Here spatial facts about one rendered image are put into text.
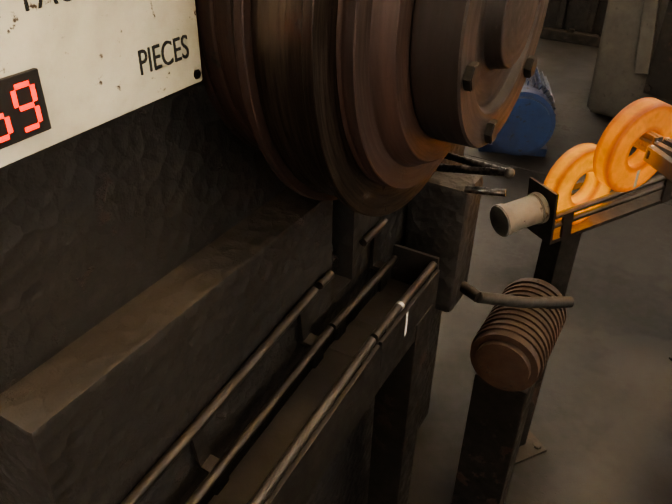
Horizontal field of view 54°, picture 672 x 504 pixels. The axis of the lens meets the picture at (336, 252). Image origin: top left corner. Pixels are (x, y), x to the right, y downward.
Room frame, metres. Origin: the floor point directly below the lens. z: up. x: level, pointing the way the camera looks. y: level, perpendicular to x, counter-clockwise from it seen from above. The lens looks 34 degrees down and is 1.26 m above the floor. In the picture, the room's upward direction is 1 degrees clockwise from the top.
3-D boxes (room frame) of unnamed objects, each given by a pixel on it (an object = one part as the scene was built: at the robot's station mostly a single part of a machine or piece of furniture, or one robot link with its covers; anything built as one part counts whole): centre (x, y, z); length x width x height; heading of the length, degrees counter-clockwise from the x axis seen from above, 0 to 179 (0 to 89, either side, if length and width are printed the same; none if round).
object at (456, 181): (0.93, -0.17, 0.68); 0.11 x 0.08 x 0.24; 61
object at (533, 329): (0.94, -0.35, 0.27); 0.22 x 0.13 x 0.53; 151
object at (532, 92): (2.88, -0.81, 0.17); 0.57 x 0.31 x 0.34; 171
